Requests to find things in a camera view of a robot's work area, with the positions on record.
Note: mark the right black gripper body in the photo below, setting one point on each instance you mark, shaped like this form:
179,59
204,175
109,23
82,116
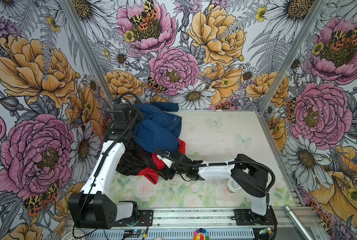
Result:
170,172

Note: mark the red black jacket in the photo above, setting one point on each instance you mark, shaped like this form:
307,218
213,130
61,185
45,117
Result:
138,162

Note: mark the blue jacket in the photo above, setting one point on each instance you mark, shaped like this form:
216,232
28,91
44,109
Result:
160,128

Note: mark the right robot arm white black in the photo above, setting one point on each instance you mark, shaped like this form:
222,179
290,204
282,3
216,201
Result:
253,177

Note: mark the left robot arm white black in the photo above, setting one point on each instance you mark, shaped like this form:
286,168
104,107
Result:
92,208

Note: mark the white round jar lid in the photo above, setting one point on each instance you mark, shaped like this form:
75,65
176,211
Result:
233,186

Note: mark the small green circuit board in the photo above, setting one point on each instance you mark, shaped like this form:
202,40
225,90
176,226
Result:
132,234

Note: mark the colourful round sticker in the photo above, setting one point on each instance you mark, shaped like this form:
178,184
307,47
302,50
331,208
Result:
201,234

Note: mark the white perforated round object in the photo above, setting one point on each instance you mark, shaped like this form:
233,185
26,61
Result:
74,235

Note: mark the silver metal pole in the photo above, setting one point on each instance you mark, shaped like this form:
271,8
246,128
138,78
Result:
298,223

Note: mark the aluminium front rail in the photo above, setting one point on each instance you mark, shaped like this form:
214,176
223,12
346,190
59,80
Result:
211,218

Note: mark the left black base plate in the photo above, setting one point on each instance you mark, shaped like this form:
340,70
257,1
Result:
145,219

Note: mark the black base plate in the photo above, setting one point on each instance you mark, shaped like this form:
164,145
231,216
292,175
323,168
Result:
245,217
145,219

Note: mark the white slotted cable duct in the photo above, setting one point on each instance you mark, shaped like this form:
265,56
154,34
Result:
176,234

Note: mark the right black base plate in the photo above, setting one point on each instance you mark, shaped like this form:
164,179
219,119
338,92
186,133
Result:
245,217

